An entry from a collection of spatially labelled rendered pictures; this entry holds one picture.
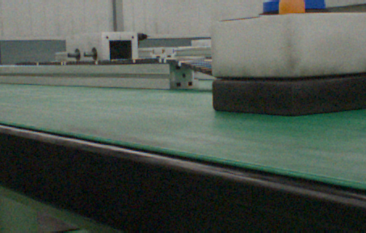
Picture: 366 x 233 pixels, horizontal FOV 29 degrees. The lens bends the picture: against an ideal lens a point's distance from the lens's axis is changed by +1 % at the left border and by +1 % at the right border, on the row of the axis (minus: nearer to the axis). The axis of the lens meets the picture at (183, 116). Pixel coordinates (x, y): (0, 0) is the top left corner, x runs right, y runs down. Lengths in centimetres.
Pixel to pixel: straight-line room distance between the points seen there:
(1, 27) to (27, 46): 53
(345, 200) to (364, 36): 25
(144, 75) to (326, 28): 45
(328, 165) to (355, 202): 3
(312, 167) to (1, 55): 1194
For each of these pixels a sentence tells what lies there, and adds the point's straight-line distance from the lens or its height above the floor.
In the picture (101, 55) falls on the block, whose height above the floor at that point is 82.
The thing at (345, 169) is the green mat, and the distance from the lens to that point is 23.
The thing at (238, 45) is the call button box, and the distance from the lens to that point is 45.
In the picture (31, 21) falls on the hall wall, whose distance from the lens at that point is 1237.
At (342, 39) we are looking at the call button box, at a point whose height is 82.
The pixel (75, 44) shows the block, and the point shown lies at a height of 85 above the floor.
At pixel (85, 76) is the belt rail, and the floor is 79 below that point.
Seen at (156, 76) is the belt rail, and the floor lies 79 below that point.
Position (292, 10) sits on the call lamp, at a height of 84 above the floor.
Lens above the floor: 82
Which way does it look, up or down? 5 degrees down
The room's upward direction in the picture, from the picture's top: 2 degrees counter-clockwise
